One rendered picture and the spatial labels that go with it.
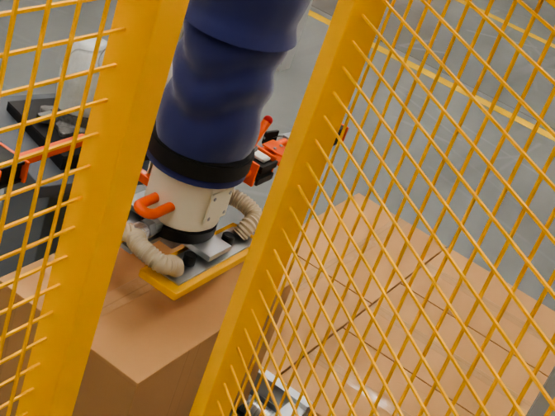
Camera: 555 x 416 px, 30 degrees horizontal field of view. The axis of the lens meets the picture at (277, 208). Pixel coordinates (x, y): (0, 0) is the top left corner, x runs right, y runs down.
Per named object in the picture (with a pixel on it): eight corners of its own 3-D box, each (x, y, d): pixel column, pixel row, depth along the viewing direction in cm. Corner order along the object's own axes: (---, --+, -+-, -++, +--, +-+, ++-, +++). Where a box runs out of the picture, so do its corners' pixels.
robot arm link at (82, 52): (50, 91, 320) (62, 26, 309) (108, 97, 327) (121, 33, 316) (57, 115, 307) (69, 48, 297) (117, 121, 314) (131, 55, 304)
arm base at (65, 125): (26, 109, 318) (28, 92, 315) (92, 107, 331) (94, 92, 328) (49, 138, 306) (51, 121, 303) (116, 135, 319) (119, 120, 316)
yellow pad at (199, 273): (173, 301, 210) (180, 282, 208) (137, 276, 214) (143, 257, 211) (264, 250, 237) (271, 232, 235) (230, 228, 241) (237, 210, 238)
